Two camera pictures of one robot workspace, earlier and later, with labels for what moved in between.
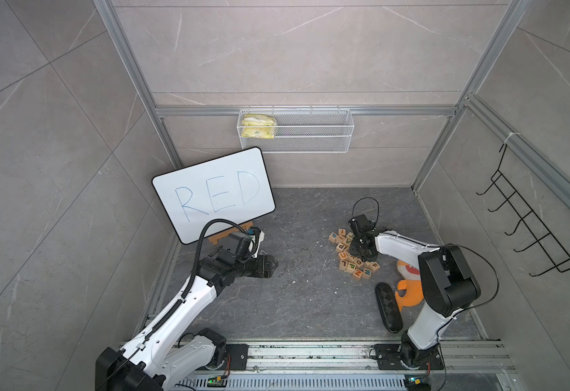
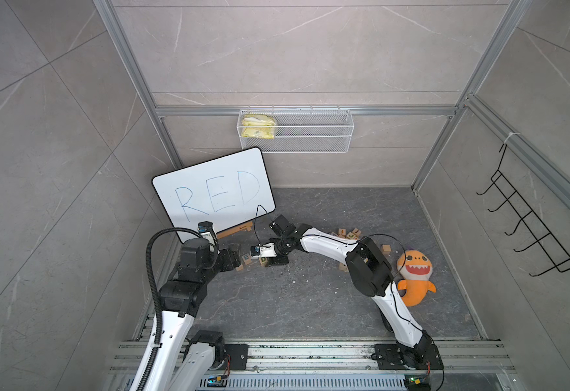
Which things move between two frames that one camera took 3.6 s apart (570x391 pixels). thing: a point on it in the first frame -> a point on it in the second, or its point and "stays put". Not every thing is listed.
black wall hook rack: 558,257 stays put
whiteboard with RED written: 234,188 stays put
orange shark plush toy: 411,281 stays put
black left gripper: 263,268 -> 228,257
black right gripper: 352,252 -> 277,261
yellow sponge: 257,126 stays put
